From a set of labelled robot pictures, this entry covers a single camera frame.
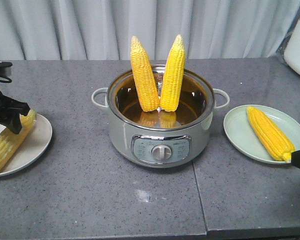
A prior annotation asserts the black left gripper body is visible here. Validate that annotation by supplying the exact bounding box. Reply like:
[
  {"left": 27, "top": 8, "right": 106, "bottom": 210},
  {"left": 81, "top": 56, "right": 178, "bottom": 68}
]
[{"left": 0, "top": 61, "right": 30, "bottom": 134}]

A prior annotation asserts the pale speckled corn cob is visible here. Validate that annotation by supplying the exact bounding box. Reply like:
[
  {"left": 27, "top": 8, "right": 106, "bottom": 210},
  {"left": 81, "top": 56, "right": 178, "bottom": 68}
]
[{"left": 0, "top": 109, "right": 37, "bottom": 170}]

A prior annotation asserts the mint green plate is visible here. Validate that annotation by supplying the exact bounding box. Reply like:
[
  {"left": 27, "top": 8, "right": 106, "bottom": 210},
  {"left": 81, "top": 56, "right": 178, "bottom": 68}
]
[{"left": 223, "top": 104, "right": 300, "bottom": 165}]

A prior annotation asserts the cream white plate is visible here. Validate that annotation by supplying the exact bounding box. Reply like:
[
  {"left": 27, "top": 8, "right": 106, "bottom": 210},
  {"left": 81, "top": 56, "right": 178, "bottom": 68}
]
[{"left": 0, "top": 113, "right": 53, "bottom": 177}]

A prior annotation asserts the bright yellow corn cob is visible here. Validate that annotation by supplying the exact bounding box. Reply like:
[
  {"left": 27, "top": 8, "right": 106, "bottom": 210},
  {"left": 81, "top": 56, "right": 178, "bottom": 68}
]
[
  {"left": 160, "top": 34, "right": 186, "bottom": 112},
  {"left": 246, "top": 106, "right": 296, "bottom": 162}
]

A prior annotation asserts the grey pleated curtain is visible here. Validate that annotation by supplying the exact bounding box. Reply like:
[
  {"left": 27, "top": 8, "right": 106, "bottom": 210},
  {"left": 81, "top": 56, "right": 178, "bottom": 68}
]
[{"left": 0, "top": 0, "right": 300, "bottom": 60}]

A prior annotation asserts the pale green electric cooking pot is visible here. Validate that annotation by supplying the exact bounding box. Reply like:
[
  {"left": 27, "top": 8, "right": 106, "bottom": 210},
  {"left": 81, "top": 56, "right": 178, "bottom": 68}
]
[{"left": 92, "top": 70, "right": 230, "bottom": 168}]

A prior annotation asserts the orange-yellow corn cob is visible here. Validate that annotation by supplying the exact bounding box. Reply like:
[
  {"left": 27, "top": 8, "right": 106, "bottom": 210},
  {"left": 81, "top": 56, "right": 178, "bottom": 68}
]
[{"left": 130, "top": 36, "right": 160, "bottom": 112}]

